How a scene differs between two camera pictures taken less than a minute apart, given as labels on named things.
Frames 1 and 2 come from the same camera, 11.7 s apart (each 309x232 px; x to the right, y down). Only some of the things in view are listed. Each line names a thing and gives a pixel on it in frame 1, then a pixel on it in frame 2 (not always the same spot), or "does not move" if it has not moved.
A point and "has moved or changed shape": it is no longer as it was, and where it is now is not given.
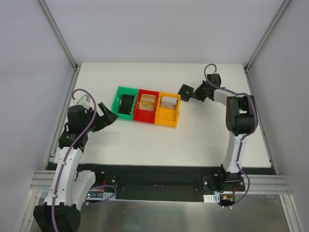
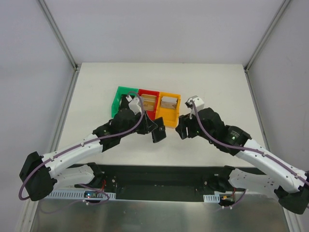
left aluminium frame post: x=59 y=33 does not move
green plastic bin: x=130 y=91 does not move
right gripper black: x=195 y=93 -> x=189 y=126
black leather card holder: x=126 y=104 has moved or changed shape
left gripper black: x=101 y=121 -> x=147 y=123
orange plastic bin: x=167 y=116 does not move
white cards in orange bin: x=169 y=102 does not move
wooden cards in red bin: x=147 y=102 does not move
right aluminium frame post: x=267 y=35 does not move
